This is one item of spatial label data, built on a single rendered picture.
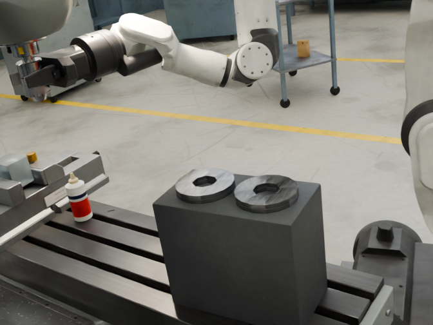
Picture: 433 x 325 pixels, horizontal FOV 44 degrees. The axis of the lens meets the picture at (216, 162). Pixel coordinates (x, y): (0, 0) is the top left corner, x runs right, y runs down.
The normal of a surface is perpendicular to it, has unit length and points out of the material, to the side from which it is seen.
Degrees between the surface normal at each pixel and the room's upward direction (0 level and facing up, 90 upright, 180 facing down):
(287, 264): 90
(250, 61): 70
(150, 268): 0
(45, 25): 125
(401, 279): 0
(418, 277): 0
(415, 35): 115
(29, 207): 90
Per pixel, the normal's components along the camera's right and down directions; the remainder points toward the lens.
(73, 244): -0.14, -0.90
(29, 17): 0.72, 0.61
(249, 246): -0.47, 0.43
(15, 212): 0.83, 0.12
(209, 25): -0.26, 0.44
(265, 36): 0.22, 0.04
